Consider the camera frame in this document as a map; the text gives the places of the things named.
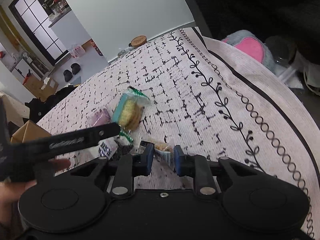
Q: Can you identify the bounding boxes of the small clear barcode packet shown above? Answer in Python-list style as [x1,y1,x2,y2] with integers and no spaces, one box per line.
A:
[154,142,175,168]

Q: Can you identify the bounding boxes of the purple cake packet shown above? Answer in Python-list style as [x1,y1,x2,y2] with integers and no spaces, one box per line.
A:
[87,106,111,127]

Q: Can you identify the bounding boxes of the teal band biscuit packet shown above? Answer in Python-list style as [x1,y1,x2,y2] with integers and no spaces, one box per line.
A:
[111,86,151,144]

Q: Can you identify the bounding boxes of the person left hand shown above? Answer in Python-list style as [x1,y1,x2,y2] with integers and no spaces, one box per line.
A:
[1,159,71,227]

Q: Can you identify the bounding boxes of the black white small packet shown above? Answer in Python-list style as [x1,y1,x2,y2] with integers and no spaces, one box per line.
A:
[98,138,147,161]

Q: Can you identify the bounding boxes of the black clothes on floor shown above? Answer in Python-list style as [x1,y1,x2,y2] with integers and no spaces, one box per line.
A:
[25,85,76,123]

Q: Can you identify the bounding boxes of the small floor cardboard box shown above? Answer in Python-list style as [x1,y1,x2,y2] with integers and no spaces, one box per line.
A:
[39,77,59,100]

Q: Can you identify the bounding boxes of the black slipper left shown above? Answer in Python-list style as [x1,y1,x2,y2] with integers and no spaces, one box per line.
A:
[63,69,73,82]

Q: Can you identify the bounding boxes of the black slipper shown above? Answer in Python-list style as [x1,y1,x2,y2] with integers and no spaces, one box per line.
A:
[63,69,73,82]
[71,63,81,75]

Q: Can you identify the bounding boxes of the patterned white table cloth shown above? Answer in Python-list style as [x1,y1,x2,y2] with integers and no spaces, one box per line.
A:
[39,28,319,239]

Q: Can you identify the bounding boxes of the black slipper right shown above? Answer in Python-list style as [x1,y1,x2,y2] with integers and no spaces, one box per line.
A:
[71,63,81,75]

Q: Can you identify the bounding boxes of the pink plastic bag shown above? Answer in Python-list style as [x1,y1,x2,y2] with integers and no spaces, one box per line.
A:
[68,44,86,59]

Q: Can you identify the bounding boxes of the wooden lid jar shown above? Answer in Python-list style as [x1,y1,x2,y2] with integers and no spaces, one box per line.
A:
[129,35,147,48]

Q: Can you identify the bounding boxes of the pink grey plush toy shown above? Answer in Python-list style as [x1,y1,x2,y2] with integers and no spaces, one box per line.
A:
[222,30,276,73]

